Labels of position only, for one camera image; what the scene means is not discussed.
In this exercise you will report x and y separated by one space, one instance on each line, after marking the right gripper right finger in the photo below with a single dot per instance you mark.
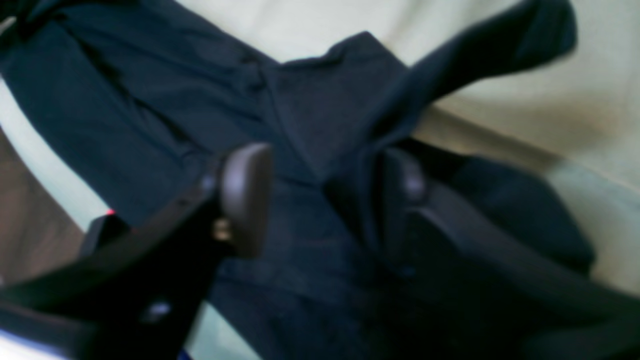
494 265

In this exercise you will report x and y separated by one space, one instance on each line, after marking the black T-shirt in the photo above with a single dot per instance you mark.
136 96

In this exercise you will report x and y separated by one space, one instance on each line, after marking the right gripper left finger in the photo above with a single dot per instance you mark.
137 296

